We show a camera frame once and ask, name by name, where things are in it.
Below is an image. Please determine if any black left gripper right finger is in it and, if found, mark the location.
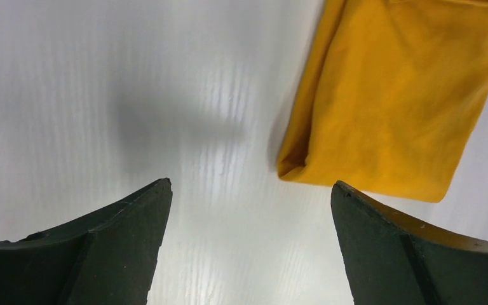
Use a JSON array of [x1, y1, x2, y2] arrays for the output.
[[331, 181, 488, 304]]

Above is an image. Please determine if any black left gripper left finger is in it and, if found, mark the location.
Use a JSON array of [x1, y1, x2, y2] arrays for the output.
[[0, 178, 173, 304]]

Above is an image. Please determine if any yellow t-shirt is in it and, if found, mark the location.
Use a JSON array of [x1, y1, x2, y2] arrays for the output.
[[276, 1, 488, 203]]

